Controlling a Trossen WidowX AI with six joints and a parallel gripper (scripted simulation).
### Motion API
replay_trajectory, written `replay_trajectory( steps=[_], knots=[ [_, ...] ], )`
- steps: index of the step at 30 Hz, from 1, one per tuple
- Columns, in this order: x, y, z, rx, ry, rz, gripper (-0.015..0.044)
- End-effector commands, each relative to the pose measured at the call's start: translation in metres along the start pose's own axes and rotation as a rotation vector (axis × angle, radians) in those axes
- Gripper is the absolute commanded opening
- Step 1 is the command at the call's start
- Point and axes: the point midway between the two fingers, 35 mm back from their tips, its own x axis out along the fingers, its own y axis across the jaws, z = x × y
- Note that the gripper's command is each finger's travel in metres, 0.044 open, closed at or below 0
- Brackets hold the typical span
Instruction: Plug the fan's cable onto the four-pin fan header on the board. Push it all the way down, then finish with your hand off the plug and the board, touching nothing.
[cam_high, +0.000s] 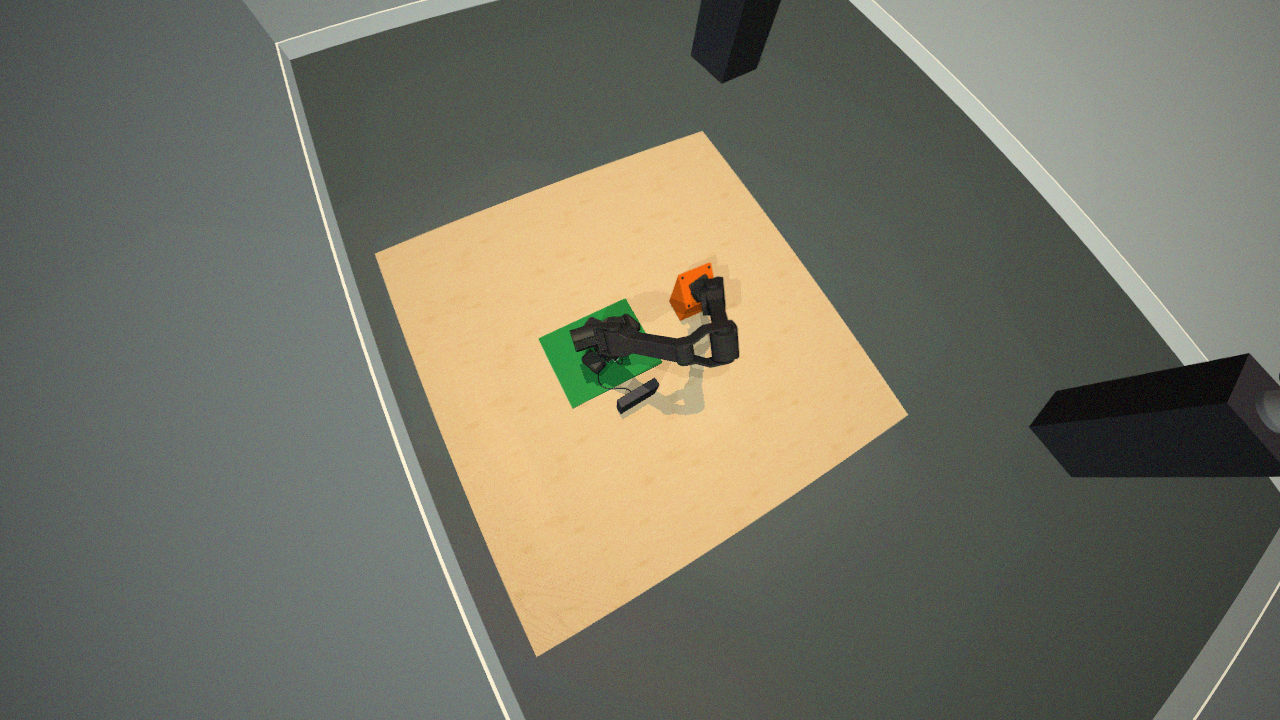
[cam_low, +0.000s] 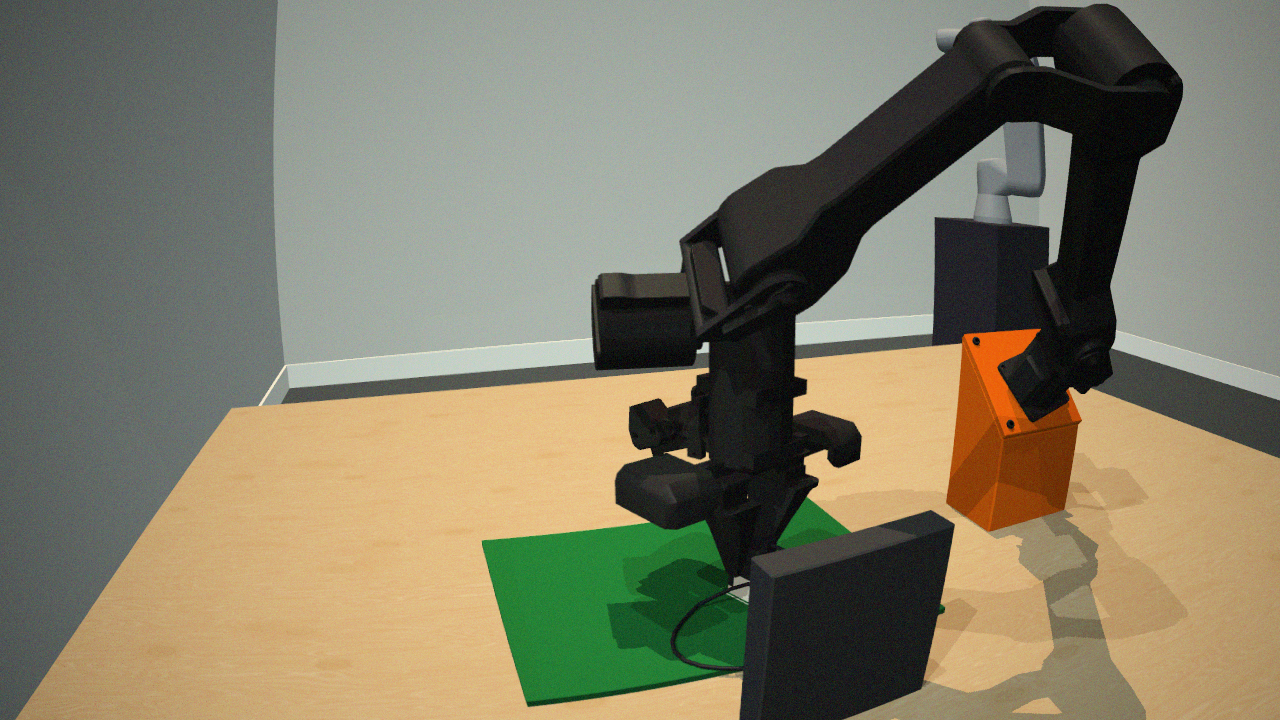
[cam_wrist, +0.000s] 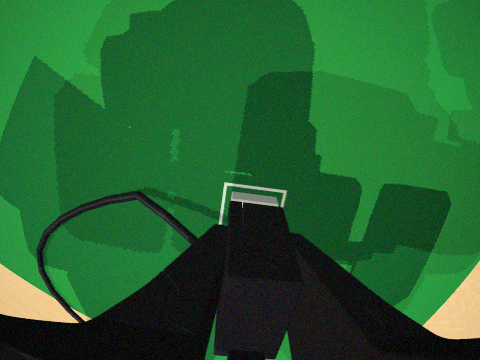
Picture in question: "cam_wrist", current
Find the green circuit board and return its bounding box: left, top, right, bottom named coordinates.
left=0, top=0, right=480, bottom=327

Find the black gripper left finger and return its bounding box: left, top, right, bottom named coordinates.
left=0, top=224, right=228, bottom=360

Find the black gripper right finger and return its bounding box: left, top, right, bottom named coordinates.
left=287, top=233, right=480, bottom=360

